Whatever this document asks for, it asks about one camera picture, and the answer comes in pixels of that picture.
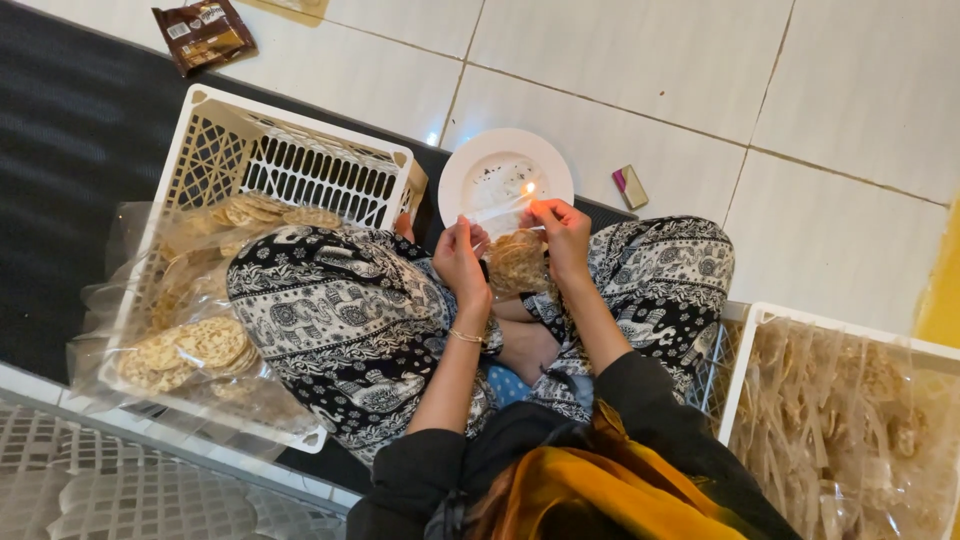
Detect blue dotted cloth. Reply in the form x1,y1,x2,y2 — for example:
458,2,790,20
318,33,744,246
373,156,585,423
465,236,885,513
486,364,535,411

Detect brown snack packet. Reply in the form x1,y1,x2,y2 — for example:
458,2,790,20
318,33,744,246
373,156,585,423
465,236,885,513
151,0,258,78

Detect black ribbed floor mat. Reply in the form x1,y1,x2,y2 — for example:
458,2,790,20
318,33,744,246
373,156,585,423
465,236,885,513
0,0,640,498

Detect person's left hand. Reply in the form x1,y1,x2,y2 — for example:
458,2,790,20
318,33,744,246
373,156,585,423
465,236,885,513
432,216,494,307

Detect tan paper piece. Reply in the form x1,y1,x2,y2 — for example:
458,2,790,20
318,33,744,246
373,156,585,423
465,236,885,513
253,0,331,21

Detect black white patterned trousers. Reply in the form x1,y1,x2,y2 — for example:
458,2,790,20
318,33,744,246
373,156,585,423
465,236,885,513
225,215,737,468

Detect gold and magenta lighter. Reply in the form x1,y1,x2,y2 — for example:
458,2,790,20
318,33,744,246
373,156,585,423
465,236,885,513
611,164,651,212

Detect clear packet of round crackers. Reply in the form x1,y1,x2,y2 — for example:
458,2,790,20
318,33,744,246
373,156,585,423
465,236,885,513
460,196,558,303

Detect white round plate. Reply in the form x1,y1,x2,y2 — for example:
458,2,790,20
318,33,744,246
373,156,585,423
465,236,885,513
438,127,576,243

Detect yellow orange scarf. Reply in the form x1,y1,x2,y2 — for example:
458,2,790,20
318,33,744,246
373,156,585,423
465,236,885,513
463,401,755,540

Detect white embossed plastic sheet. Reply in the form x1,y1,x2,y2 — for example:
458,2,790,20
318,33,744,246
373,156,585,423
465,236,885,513
0,397,354,540

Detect person's right hand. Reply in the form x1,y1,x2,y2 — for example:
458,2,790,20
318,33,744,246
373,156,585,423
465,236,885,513
519,198,594,286

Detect black long-sleeved top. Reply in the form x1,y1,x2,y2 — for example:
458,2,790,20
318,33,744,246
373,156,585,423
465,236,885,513
345,349,804,540

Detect white lattice plastic crate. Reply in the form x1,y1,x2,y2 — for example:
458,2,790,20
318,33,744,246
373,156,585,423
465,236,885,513
96,83,430,456

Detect heap of sealed cracker packets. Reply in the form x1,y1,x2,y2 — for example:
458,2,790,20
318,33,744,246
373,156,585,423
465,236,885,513
727,318,960,540

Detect bag of loose round crackers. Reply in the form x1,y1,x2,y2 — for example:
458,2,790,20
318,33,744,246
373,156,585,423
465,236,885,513
66,191,348,444

